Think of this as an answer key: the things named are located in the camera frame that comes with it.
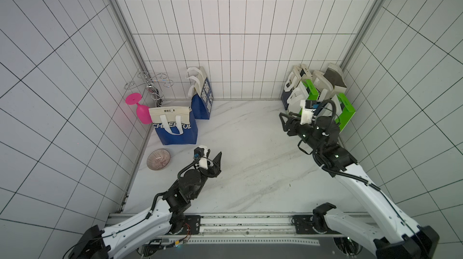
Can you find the green white bag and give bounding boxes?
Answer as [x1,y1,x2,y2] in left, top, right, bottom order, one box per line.
[287,80,320,113]
[330,93,356,131]

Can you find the navy beige small bag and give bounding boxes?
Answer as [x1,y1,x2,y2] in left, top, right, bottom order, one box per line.
[281,63,312,110]

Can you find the large blue beige cheerful bag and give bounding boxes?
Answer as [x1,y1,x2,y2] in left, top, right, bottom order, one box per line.
[149,106,198,145]

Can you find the blue beige takeout bag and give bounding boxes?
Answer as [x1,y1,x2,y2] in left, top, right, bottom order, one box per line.
[312,63,347,101]

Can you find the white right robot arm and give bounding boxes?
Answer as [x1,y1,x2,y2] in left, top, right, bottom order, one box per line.
[279,100,440,259]

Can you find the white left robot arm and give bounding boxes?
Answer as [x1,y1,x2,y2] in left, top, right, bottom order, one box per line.
[63,146,222,259]

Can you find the blue beige bag at back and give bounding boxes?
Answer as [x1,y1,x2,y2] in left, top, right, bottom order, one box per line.
[187,67,213,120]

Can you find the glass dish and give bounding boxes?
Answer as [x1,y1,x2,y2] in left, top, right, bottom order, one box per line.
[147,149,171,171]

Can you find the pink plastic goblet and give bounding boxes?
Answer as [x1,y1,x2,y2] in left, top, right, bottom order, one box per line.
[125,93,153,125]

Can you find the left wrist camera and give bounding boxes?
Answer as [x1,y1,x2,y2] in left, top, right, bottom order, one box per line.
[194,145,210,170]

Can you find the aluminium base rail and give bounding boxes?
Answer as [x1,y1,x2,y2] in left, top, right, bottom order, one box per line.
[108,213,366,247]

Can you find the metal wire rack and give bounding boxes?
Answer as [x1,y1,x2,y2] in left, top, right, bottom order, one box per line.
[124,71,174,104]

